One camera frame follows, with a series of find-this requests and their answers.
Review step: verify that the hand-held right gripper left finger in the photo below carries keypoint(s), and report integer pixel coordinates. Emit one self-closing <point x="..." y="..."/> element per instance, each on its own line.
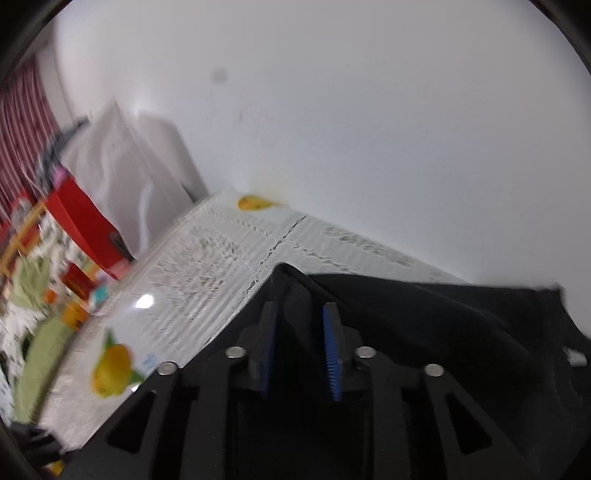
<point x="265" y="364"/>

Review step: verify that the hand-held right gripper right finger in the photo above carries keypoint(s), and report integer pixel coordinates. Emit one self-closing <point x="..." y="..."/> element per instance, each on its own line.
<point x="332" y="360"/>

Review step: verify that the black garment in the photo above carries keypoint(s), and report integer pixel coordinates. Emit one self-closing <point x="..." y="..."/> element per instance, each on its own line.
<point x="461" y="323"/>

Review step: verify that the dark clothes pile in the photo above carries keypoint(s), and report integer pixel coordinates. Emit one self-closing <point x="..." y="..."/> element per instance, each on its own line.
<point x="57" y="143"/>

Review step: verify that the fruit print tablecloth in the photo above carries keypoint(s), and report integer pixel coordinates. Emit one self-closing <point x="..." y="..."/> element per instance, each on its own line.
<point x="207" y="277"/>

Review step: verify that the orange juice bottle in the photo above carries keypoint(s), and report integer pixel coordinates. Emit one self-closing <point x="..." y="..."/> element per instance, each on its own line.
<point x="75" y="316"/>

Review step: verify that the red drink can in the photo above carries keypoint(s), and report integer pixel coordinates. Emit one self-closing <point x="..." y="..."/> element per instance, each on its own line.
<point x="78" y="279"/>

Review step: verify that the green blanket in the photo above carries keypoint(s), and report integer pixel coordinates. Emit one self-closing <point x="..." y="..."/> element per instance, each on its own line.
<point x="41" y="364"/>

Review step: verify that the red paper bag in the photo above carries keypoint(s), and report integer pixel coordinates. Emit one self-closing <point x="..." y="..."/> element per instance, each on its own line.
<point x="78" y="217"/>

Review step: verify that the white plastic bag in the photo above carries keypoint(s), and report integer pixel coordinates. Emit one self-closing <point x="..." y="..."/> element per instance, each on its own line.
<point x="111" y="166"/>

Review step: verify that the white printed bedding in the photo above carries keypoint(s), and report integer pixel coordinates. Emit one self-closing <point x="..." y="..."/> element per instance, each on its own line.
<point x="11" y="323"/>

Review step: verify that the red striped curtain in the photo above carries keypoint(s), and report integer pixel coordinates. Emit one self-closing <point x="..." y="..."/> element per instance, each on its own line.
<point x="23" y="129"/>

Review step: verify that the wooden bed frame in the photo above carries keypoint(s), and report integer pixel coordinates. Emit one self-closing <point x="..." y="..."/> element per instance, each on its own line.
<point x="27" y="221"/>

